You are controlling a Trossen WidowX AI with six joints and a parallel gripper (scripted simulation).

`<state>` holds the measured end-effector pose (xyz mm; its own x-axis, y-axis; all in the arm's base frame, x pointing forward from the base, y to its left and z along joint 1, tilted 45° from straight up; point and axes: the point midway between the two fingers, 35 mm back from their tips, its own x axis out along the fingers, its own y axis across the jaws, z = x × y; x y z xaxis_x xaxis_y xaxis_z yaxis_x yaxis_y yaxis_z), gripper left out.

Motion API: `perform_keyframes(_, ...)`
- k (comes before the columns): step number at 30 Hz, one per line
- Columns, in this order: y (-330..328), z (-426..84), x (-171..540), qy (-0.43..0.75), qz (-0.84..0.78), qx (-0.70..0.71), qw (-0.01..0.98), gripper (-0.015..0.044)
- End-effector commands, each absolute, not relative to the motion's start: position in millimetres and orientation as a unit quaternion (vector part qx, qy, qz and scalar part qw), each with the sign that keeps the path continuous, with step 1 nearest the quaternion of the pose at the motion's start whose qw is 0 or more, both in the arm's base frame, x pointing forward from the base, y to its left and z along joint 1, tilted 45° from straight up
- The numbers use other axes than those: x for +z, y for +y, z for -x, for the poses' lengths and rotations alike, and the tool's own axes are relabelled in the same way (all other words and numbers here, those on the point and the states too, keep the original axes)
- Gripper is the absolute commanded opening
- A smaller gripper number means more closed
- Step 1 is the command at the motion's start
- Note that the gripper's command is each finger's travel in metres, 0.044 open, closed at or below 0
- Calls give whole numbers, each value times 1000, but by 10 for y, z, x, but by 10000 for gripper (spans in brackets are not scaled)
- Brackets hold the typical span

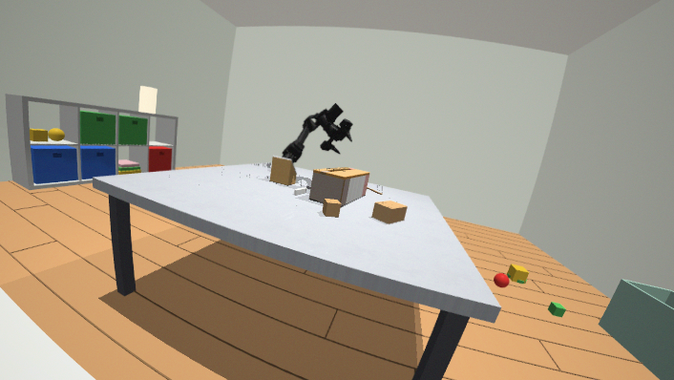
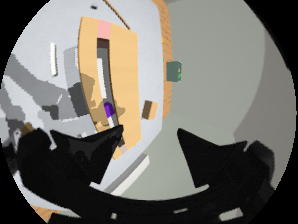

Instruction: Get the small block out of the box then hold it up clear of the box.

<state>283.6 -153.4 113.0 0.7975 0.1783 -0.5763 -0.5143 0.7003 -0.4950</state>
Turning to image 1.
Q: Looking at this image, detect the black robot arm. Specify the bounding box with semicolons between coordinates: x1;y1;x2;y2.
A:
283;103;346;162

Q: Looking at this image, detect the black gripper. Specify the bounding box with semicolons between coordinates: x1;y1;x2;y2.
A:
320;118;353;154

